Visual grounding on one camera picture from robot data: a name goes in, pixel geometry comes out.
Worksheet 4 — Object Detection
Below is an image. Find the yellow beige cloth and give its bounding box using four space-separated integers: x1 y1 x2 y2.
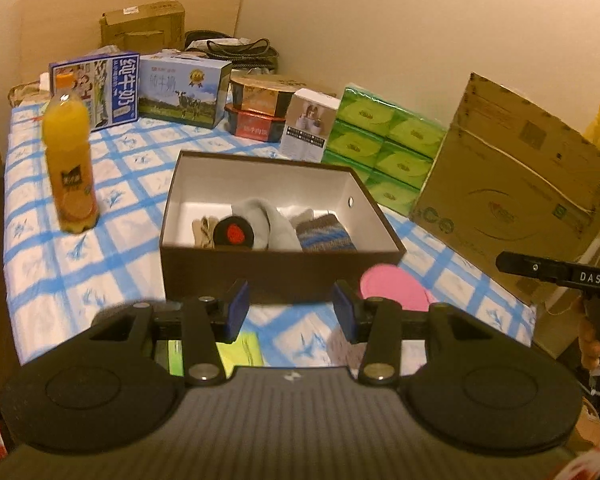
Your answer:
192 216 223 249

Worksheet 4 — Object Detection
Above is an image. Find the white product box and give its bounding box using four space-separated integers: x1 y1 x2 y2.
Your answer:
280 88 342 163

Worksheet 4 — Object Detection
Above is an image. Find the brown cardboard box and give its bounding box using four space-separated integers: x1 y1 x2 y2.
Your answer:
159 150 407 306

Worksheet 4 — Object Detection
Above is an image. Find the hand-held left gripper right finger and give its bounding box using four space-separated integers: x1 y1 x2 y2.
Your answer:
332 279 486 387

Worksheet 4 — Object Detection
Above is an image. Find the light blue milk box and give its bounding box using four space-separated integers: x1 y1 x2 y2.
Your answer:
139 52 233 128

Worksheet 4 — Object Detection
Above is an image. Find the large flattened cardboard box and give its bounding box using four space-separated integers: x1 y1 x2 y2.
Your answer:
410 72 600 306

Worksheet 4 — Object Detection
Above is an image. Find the blue checked bed sheet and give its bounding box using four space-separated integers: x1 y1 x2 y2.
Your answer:
2 102 538 368

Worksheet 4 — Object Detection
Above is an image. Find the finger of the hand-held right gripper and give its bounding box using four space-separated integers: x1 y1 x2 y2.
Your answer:
496 251 570 283

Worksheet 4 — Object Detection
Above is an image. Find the orange juice bottle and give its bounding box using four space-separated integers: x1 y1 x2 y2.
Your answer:
41 74 100 234

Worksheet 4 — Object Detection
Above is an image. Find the pink lidded cup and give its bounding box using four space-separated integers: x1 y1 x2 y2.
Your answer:
359 264 437 312

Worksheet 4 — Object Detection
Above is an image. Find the single green tissue pack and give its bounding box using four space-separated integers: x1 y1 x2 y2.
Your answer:
167 332 263 377

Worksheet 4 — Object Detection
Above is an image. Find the brown shipping carton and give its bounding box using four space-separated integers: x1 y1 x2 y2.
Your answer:
100 0 187 53

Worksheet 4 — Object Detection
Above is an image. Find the black bag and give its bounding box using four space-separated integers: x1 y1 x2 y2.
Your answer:
184 30 280 78

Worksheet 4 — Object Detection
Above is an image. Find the striped knit hat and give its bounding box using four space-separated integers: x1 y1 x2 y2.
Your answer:
295 212 358 253

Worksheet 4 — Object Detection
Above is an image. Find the black round red-patched item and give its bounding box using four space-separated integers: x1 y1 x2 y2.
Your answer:
214 215 256 248

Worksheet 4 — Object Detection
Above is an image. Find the stack of green tissue packets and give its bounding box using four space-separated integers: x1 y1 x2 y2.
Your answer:
321 85 448 217

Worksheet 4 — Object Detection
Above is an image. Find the red gift box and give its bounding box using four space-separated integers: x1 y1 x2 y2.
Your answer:
223 103 287 142

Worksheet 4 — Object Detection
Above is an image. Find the dark blue milk carton box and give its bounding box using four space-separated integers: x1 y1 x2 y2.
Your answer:
48 51 141 133

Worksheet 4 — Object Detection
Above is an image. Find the person's right hand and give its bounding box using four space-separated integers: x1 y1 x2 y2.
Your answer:
577 300 600 376

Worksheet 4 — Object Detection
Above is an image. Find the gold gift box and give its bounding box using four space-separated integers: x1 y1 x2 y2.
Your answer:
228 75 301 116

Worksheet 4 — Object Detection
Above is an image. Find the light grey-green towel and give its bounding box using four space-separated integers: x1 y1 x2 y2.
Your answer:
230 198 303 252

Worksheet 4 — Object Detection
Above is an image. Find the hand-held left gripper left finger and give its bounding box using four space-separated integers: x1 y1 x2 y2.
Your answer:
90 279 251 387

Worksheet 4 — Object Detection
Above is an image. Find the wooden headboard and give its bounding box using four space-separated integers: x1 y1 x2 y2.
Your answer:
12 0 243 86

